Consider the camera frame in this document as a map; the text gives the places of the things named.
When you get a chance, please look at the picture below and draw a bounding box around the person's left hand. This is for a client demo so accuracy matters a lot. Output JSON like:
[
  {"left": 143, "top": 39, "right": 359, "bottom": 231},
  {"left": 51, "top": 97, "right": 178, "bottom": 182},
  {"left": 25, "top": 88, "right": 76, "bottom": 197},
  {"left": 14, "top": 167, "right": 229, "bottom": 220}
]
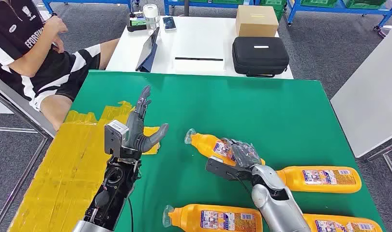
[{"left": 51, "top": 37, "right": 66, "bottom": 54}]

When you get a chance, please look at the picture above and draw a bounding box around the person's right hand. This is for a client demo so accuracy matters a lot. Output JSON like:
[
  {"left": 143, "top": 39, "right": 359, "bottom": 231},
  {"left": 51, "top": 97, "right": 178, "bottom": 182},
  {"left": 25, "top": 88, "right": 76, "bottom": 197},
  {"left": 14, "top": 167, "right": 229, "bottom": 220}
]
[{"left": 44, "top": 15, "right": 69, "bottom": 41}]

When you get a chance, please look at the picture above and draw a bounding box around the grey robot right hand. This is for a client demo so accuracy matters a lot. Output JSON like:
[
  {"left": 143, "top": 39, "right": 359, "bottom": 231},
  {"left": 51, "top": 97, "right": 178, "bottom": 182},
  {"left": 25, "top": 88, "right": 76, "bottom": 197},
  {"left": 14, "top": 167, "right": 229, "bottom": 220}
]
[{"left": 221, "top": 137, "right": 262, "bottom": 170}]

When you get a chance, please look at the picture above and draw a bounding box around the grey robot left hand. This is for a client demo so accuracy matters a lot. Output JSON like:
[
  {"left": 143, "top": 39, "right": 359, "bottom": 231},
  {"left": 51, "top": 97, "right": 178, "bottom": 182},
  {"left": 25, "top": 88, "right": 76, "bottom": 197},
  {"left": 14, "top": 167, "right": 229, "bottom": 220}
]
[{"left": 123, "top": 85, "right": 169, "bottom": 154}]

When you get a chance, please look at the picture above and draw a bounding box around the orange detergent bottle clear cap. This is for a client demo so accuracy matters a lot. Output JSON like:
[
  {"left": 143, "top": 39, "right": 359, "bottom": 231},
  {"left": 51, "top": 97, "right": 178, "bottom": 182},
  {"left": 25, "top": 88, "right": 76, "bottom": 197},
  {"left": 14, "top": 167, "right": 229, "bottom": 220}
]
[
  {"left": 276, "top": 165, "right": 362, "bottom": 194},
  {"left": 162, "top": 203, "right": 264, "bottom": 232},
  {"left": 302, "top": 213, "right": 384, "bottom": 232},
  {"left": 184, "top": 129, "right": 267, "bottom": 167}
]

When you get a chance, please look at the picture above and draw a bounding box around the person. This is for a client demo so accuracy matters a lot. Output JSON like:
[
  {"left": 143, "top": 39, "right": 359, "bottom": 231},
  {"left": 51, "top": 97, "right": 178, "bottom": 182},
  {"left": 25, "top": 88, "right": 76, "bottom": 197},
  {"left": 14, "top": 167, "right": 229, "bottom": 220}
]
[{"left": 0, "top": 0, "right": 121, "bottom": 132}]

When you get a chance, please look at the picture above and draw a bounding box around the blue metal rack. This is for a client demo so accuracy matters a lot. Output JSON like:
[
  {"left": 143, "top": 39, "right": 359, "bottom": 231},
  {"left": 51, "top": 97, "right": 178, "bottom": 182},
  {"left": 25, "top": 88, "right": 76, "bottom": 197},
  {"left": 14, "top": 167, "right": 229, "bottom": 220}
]
[
  {"left": 42, "top": 0, "right": 134, "bottom": 14},
  {"left": 164, "top": 0, "right": 288, "bottom": 16},
  {"left": 286, "top": 0, "right": 392, "bottom": 31}
]

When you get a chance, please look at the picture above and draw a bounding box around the grey metal chair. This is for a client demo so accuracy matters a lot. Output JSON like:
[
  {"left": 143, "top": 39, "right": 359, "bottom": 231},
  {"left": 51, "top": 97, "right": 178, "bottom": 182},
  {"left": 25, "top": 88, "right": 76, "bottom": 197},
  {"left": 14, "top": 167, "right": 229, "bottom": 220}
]
[{"left": 0, "top": 69, "right": 57, "bottom": 232}]

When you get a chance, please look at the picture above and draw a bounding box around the tablet in blue cover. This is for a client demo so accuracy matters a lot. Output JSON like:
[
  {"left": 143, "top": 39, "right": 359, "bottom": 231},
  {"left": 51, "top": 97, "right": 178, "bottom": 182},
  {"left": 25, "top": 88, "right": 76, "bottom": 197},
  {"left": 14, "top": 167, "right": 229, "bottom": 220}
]
[{"left": 135, "top": 26, "right": 160, "bottom": 73}]

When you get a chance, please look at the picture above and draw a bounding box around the black handheld screen device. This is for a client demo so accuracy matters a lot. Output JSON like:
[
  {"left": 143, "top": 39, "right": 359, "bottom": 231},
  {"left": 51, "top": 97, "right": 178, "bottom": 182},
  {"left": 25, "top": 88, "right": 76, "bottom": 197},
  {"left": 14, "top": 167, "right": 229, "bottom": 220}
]
[{"left": 126, "top": 12, "right": 148, "bottom": 33}]

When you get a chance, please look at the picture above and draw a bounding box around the yellow tape patch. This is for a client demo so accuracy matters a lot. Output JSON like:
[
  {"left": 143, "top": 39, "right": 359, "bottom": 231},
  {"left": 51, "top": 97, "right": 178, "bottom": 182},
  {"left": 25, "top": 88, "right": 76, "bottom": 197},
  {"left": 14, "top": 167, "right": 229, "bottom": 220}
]
[{"left": 8, "top": 101, "right": 161, "bottom": 232}]

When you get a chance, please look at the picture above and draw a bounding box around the white flat box black slot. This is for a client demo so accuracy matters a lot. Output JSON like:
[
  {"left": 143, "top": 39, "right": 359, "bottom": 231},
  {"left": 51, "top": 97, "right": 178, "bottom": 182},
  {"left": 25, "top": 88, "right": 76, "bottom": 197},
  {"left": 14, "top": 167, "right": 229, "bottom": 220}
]
[{"left": 172, "top": 38, "right": 227, "bottom": 73}]

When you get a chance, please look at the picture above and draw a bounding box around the clear glass jar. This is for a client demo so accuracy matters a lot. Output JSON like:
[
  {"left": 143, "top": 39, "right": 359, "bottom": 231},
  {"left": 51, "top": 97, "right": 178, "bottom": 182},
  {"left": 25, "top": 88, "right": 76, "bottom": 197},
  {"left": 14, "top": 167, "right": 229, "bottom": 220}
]
[{"left": 142, "top": 3, "right": 161, "bottom": 36}]

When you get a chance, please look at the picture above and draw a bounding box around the black zip case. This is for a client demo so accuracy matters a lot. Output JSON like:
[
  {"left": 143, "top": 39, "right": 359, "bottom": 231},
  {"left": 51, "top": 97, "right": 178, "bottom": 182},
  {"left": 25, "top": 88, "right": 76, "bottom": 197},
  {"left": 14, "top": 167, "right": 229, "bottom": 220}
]
[{"left": 232, "top": 36, "right": 290, "bottom": 78}]

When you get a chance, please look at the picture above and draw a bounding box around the black smartphone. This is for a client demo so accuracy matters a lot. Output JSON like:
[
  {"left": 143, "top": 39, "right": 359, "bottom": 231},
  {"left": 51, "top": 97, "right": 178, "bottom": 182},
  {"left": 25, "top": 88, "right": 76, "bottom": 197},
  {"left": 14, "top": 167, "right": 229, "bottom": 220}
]
[{"left": 162, "top": 16, "right": 177, "bottom": 32}]

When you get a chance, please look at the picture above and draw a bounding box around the white table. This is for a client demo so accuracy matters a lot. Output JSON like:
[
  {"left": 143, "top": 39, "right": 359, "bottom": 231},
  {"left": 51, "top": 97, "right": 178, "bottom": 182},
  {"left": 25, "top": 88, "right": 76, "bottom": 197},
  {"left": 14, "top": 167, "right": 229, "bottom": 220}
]
[
  {"left": 106, "top": 16, "right": 294, "bottom": 80},
  {"left": 330, "top": 29, "right": 392, "bottom": 189}
]

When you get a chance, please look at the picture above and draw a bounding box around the brown cardboard box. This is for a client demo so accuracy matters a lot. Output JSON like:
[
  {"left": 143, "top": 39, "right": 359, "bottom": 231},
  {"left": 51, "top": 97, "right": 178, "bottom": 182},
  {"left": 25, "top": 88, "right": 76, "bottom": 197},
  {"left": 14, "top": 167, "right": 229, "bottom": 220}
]
[{"left": 236, "top": 4, "right": 279, "bottom": 38}]

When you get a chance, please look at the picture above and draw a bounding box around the green plastic crate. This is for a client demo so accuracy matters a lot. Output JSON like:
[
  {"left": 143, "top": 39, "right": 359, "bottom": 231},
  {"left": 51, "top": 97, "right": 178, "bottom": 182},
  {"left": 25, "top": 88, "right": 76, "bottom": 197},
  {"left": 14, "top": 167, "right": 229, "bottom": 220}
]
[
  {"left": 300, "top": 0, "right": 339, "bottom": 9},
  {"left": 259, "top": 0, "right": 287, "bottom": 21},
  {"left": 343, "top": 0, "right": 388, "bottom": 10}
]

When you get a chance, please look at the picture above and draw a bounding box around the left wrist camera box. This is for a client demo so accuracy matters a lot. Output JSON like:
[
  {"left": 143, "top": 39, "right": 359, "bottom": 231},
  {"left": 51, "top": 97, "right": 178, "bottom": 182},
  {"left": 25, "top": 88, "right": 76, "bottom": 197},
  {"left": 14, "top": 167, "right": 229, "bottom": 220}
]
[{"left": 104, "top": 120, "right": 130, "bottom": 158}]

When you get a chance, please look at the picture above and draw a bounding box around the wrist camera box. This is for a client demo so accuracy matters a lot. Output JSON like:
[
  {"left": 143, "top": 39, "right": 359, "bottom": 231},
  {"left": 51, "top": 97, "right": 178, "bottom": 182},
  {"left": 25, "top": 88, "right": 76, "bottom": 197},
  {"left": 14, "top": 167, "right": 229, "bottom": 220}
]
[
  {"left": 104, "top": 120, "right": 130, "bottom": 158},
  {"left": 205, "top": 156, "right": 253, "bottom": 183}
]

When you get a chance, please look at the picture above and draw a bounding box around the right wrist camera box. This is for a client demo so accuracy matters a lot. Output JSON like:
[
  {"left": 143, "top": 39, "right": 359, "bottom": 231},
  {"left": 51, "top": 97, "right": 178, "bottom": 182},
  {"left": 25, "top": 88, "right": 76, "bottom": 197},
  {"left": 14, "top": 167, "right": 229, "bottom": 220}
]
[{"left": 205, "top": 156, "right": 253, "bottom": 183}]

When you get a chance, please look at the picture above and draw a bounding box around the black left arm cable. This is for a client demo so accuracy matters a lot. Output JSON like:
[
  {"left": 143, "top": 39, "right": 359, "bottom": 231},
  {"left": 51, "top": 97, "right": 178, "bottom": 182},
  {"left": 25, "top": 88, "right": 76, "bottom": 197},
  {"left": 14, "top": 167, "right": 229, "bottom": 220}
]
[{"left": 128, "top": 197, "right": 135, "bottom": 232}]

